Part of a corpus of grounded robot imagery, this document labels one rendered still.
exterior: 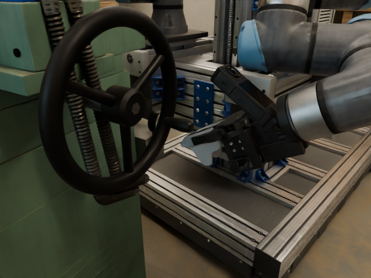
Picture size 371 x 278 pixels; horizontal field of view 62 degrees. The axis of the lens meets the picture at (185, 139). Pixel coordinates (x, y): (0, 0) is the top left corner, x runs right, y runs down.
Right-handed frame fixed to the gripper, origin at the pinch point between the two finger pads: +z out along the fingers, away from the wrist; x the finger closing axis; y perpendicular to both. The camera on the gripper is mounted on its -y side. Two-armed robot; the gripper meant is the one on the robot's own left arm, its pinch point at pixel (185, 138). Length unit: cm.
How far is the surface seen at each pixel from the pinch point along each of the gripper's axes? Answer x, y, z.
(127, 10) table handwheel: -7.3, -21.3, -6.6
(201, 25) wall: 312, -68, 153
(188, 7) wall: 311, -94, 159
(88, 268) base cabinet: -8.5, 21.8, 39.7
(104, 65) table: -4.0, -17.8, 6.0
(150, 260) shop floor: 26, 47, 64
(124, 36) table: 12.3, -24.6, 13.1
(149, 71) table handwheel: -2.3, -13.2, -1.2
